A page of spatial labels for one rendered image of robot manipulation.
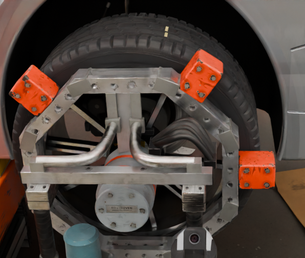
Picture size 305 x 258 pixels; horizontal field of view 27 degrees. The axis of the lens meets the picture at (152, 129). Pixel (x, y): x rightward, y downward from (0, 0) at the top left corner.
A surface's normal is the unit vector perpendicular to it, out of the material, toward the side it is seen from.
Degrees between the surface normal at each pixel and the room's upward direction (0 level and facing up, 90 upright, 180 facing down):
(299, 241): 0
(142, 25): 5
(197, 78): 90
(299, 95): 90
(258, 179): 90
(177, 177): 90
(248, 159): 0
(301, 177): 12
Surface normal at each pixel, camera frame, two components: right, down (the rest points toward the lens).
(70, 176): -0.10, 0.47
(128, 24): -0.06, -0.88
